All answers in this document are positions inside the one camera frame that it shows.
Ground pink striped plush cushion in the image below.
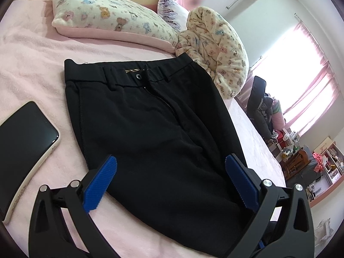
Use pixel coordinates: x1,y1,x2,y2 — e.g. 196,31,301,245
271,99,285,124

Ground bear print pillow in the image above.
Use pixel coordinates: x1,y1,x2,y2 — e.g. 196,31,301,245
51,0,180,54

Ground purple patterned pillow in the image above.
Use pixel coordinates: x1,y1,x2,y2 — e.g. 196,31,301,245
157,0,191,33

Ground pink bed sheet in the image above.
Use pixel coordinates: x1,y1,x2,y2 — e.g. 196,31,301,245
0,0,287,258

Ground black pants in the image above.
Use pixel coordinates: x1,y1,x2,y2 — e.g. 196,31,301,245
64,52,287,258

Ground smartphone in white case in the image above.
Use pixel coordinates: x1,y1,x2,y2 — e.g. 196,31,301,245
0,101,60,223

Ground pink bookshelf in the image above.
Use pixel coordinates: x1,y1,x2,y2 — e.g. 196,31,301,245
309,137,344,207

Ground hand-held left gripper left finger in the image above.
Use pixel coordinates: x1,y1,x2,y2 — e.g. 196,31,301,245
28,154,120,258

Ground red cloth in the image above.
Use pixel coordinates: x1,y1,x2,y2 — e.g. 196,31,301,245
313,153,326,172

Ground white wall pipe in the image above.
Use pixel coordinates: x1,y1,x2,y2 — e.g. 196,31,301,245
226,0,256,10

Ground pink curtain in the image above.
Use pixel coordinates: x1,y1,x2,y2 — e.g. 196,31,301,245
251,21,344,137

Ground wooden desk organizer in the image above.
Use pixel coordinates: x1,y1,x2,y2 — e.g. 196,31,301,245
282,146,312,178

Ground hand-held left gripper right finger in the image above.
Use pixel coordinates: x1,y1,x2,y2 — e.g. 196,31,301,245
224,153,315,258

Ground black office chair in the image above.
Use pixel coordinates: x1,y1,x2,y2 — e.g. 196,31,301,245
246,76,275,140

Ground bear print blanket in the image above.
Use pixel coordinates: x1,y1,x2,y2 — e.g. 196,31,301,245
175,6,250,100

